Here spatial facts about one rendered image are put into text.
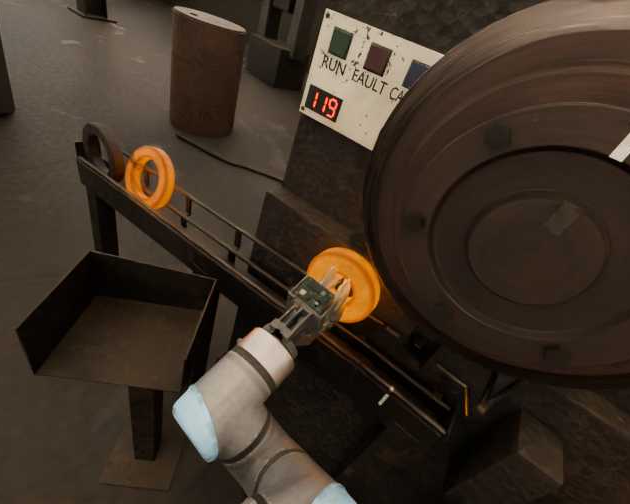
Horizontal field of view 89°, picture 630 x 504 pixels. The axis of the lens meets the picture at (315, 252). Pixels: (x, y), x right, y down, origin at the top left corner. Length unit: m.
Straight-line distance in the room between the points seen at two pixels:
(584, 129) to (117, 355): 0.79
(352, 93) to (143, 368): 0.66
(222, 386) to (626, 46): 0.56
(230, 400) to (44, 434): 0.98
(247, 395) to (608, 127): 0.48
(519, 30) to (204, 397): 0.56
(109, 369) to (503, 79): 0.77
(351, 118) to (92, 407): 1.21
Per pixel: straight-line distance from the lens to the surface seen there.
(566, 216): 0.38
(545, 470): 0.71
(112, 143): 1.18
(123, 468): 1.31
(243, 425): 0.49
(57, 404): 1.44
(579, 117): 0.37
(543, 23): 0.46
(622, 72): 0.42
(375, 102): 0.65
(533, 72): 0.43
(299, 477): 0.46
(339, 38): 0.68
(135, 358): 0.76
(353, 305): 0.65
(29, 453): 1.39
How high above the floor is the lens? 1.24
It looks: 36 degrees down
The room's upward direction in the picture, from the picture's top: 22 degrees clockwise
